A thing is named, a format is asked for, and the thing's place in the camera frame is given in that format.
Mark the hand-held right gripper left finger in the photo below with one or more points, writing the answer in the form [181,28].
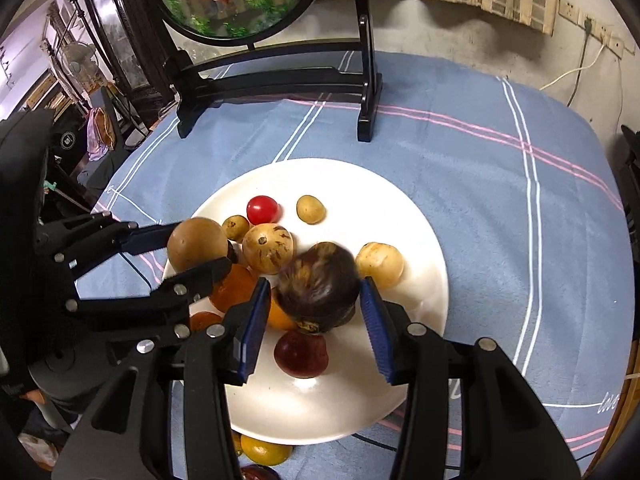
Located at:
[252,330]

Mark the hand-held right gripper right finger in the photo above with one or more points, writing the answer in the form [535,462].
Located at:
[377,330]

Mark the orange tangerine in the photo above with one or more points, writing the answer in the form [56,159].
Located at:
[232,287]
[202,321]

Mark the wall power outlets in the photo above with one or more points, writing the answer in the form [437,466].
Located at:
[567,10]

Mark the white oval plate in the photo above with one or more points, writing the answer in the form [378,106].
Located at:
[350,200]

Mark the pink cloth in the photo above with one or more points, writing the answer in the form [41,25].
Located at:
[95,132]

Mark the dark wooden cabinet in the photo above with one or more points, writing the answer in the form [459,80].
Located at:
[125,60]

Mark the dark purple mangosteen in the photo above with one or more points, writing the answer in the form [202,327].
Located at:
[317,292]

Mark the white standing fan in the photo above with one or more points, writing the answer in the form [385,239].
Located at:
[80,57]

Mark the dark red plum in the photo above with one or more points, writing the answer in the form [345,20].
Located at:
[301,355]

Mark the blue plaid tablecloth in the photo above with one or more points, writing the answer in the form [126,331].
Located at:
[450,160]

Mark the dark purple plum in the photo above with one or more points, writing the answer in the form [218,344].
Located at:
[260,473]

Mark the yellow tomato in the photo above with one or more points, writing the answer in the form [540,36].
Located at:
[265,450]

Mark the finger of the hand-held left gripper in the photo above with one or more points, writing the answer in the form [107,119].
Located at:
[200,275]
[147,239]

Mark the red cherry tomato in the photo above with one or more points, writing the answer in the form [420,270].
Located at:
[262,210]

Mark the brown yellow pepino melon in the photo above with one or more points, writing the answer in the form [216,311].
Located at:
[197,244]

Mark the cream spotted pepino melon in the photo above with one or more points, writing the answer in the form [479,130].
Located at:
[379,262]

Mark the striped pale pepino melon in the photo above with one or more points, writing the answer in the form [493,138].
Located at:
[268,248]

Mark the small tan longan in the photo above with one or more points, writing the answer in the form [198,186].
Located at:
[311,209]
[235,227]

